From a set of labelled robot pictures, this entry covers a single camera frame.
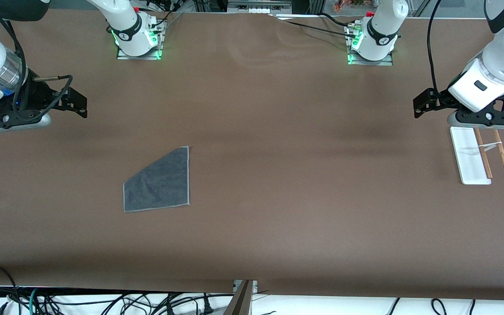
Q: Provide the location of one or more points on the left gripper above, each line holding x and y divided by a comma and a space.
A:
440, 99

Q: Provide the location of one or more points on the brown table cover sheet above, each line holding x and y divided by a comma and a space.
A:
278, 197

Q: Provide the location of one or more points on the white and wooden towel rack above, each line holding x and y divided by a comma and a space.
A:
468, 162

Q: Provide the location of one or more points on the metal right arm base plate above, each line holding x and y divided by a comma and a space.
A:
125, 55

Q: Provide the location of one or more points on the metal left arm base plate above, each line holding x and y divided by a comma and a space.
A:
383, 62

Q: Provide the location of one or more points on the white power strip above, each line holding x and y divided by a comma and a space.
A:
259, 11

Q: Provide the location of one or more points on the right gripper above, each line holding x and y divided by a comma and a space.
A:
40, 94

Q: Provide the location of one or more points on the grey towel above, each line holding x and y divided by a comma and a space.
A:
164, 183

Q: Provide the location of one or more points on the orange background clutter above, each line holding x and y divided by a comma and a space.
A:
348, 4

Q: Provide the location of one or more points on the white flat sheet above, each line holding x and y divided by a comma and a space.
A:
300, 17

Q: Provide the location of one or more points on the aluminium frame structure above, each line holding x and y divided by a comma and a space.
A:
258, 4

